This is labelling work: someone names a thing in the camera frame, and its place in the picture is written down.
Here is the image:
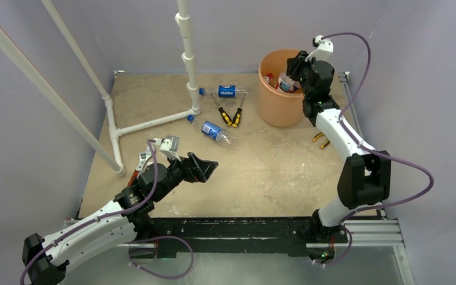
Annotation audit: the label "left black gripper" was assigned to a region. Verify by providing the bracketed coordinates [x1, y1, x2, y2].
[153, 151, 217, 202]

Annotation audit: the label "Pepsi bottle blue label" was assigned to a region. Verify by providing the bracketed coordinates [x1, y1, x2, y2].
[198, 85, 249, 98]
[187, 115, 236, 148]

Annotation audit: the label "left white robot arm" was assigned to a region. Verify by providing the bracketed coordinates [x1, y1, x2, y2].
[20, 150, 219, 284]

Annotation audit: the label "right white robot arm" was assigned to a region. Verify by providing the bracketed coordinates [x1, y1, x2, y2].
[286, 50, 391, 242]

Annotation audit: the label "orange plastic bin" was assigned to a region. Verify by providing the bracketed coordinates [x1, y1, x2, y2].
[256, 49, 305, 128]

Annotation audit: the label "left yellow black screwdriver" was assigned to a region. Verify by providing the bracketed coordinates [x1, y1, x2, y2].
[211, 94, 232, 126]

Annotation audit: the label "yellow black screwdriver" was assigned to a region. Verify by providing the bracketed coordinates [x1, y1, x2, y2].
[211, 94, 232, 126]
[232, 98, 245, 128]

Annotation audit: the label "right yellow black screwdriver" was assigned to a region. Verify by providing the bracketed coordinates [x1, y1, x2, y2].
[232, 98, 245, 128]

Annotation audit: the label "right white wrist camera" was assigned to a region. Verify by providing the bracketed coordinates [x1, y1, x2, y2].
[305, 35, 334, 62]

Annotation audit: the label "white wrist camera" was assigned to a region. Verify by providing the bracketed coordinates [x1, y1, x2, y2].
[305, 35, 334, 62]
[153, 135, 181, 160]

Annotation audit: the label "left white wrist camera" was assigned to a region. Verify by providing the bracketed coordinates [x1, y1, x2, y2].
[153, 135, 181, 160]

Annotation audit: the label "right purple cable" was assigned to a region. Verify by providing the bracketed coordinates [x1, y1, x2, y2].
[320, 32, 435, 221]

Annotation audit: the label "red handled adjustable wrench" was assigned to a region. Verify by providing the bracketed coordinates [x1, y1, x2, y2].
[127, 146, 154, 186]

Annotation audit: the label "yellow handled pliers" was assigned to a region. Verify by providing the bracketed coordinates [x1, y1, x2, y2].
[312, 132, 331, 150]

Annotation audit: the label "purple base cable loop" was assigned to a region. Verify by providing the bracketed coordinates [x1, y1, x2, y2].
[127, 235, 195, 281]

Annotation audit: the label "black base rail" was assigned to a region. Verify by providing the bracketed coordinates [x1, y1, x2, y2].
[153, 216, 336, 257]

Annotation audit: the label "white PVC pipe frame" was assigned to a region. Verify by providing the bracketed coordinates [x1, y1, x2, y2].
[0, 1, 201, 177]

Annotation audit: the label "aluminium frame rail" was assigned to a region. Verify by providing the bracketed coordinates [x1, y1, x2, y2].
[338, 72, 406, 249]

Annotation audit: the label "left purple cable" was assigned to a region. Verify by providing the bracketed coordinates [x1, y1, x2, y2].
[18, 138, 160, 285]

